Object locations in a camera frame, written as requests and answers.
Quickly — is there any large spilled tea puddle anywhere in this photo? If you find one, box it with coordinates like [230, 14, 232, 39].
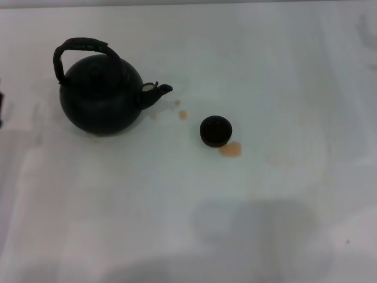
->
[217, 141, 243, 158]

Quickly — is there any small dark teacup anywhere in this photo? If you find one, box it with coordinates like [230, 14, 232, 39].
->
[199, 115, 233, 147]

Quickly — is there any black round teapot with handle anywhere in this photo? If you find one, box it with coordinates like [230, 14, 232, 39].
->
[52, 37, 174, 137]

